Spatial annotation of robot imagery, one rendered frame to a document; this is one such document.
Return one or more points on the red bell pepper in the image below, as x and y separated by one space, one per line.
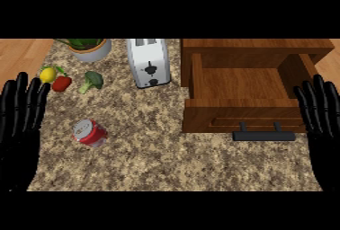
61 83

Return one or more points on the yellow lemon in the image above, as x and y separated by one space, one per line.
48 75

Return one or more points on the potted green plant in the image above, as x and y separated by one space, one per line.
89 48

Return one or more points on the red can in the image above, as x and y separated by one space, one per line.
91 133

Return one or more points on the silver toaster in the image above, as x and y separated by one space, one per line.
149 64

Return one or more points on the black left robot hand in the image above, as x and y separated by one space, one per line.
18 140

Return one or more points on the wooden drawer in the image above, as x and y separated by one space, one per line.
243 101

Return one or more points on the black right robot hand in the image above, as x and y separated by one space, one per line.
326 143

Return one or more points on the green broccoli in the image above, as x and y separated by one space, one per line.
92 81

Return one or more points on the wooden cabinet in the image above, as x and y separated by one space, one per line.
248 55

